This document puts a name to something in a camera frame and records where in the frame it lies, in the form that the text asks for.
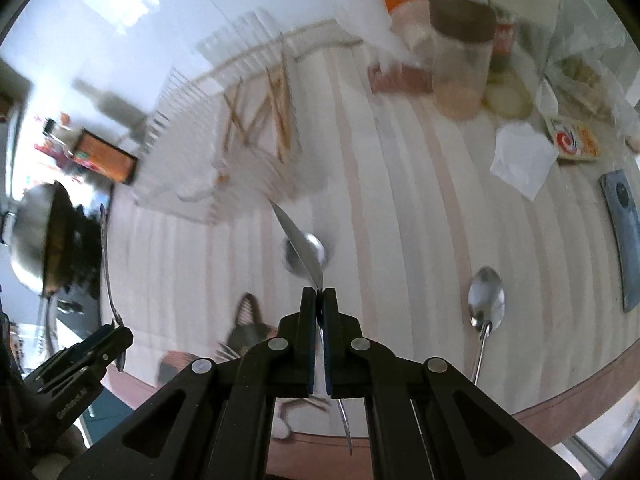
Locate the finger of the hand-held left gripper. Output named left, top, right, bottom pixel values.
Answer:
left=75, top=326, right=134, bottom=376

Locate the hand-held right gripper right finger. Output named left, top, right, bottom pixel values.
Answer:
left=322, top=288, right=583, bottom=480

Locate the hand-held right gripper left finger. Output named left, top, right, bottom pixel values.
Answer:
left=57, top=287, right=319, bottom=480

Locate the large steel spoon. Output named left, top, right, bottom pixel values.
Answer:
left=280, top=232, right=328, bottom=281

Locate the wooden chopstick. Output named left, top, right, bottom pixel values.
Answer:
left=222, top=91, right=253, bottom=146
left=225, top=77, right=246, bottom=153
left=265, top=66, right=291, bottom=163
left=281, top=35, right=296, bottom=156
left=247, top=80, right=281, bottom=138

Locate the clear plastic container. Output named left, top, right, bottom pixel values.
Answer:
left=135, top=7, right=331, bottom=223

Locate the teal kitchen cabinet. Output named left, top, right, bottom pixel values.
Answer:
left=82, top=380, right=121, bottom=441

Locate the black glass cooktop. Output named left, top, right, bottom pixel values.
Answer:
left=47, top=280, right=106, bottom=322

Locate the steel wok with lid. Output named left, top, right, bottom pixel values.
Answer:
left=7, top=182, right=76, bottom=291

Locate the striped cat print mat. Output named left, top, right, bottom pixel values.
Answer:
left=100, top=20, right=640, bottom=466

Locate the white crumpled tissue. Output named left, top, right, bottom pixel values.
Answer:
left=490, top=122, right=558, bottom=201

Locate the red-brown flat packet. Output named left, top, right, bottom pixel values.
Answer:
left=367, top=62, right=433, bottom=95

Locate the black range hood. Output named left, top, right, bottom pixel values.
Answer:
left=0, top=57, right=33, bottom=121

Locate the window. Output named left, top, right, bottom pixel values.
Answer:
left=550, top=385, right=640, bottom=480

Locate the brown lid clear jar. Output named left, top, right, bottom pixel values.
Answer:
left=427, top=0, right=497, bottom=121

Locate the pale round lid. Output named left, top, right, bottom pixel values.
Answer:
left=484, top=71, right=535, bottom=120

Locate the blue smartphone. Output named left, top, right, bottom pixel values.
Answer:
left=600, top=169, right=640, bottom=313

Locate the small orange box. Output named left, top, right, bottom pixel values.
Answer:
left=545, top=115, right=603, bottom=163

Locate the white plastic bag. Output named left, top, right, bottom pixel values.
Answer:
left=320, top=0, right=441, bottom=68

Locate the clear crumpled plastic bag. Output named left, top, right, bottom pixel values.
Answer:
left=515, top=0, right=640, bottom=131

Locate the colourful cartoon wall sticker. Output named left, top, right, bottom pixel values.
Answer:
left=22, top=110, right=88, bottom=181

